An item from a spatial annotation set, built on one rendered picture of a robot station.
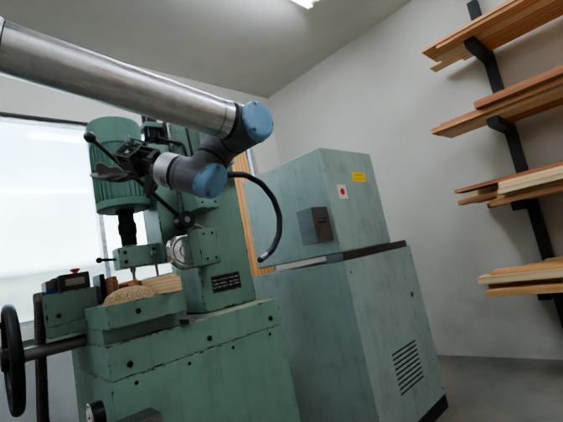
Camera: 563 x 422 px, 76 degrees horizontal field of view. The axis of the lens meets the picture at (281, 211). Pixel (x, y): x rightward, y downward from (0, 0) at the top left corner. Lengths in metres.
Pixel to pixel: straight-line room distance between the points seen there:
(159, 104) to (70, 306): 0.70
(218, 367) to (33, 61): 0.90
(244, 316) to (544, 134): 2.22
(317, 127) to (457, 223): 1.57
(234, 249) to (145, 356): 0.49
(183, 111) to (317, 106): 2.94
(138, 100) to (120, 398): 0.73
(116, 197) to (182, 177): 0.41
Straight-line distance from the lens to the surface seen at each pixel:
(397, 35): 3.36
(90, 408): 1.02
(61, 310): 1.24
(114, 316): 1.03
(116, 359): 1.09
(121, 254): 1.29
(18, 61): 0.75
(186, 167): 0.92
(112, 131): 1.35
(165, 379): 1.14
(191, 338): 1.16
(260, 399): 1.31
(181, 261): 1.24
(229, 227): 1.38
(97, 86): 0.75
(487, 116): 2.48
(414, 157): 3.07
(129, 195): 1.28
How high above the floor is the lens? 0.92
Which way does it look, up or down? 8 degrees up
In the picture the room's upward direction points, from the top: 11 degrees counter-clockwise
